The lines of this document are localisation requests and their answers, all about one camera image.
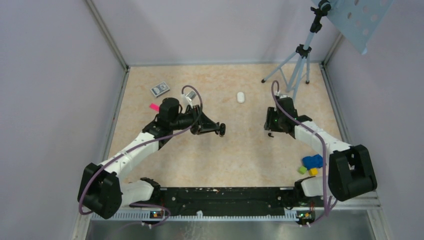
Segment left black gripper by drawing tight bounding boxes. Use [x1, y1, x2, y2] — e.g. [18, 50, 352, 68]
[170, 104, 220, 135]

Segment black earbud case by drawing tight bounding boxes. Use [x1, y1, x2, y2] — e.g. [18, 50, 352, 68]
[218, 123, 226, 137]

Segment white earbud charging case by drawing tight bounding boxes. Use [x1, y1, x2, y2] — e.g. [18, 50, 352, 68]
[236, 91, 246, 104]

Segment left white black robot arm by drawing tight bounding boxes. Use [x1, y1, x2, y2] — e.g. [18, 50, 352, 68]
[77, 97, 226, 219]

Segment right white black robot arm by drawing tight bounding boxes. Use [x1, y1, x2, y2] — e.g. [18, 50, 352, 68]
[264, 94, 378, 206]

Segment light blue tripod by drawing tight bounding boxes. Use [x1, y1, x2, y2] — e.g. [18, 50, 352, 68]
[261, 0, 332, 99]

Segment green cube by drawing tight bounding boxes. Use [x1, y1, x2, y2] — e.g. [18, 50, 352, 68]
[298, 166, 308, 175]

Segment blue toy car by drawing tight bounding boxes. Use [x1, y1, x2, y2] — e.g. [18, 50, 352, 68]
[301, 154, 323, 170]

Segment yellow cube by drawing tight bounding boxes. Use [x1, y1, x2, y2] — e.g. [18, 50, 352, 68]
[308, 167, 319, 176]

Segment pink marker piece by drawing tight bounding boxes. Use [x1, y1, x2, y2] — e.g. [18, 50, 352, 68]
[149, 103, 160, 112]

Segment playing card deck box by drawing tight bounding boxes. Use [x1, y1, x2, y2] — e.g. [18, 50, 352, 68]
[150, 81, 170, 98]

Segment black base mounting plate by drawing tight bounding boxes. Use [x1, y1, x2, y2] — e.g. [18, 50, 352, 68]
[143, 187, 324, 217]

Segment perforated blue metal panel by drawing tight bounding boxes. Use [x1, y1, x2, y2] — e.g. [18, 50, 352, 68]
[312, 0, 394, 55]

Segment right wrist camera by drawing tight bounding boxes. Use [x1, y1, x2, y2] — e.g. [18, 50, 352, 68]
[275, 91, 291, 99]

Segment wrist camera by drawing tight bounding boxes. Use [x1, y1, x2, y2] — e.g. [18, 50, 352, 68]
[181, 91, 197, 108]
[275, 91, 291, 99]

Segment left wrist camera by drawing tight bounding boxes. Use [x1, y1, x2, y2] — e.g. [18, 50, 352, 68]
[181, 91, 197, 108]

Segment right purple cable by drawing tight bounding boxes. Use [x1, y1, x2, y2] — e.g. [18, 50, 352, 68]
[270, 80, 339, 228]

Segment white toothed cable rail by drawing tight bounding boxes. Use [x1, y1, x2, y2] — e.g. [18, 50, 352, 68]
[108, 210, 299, 222]

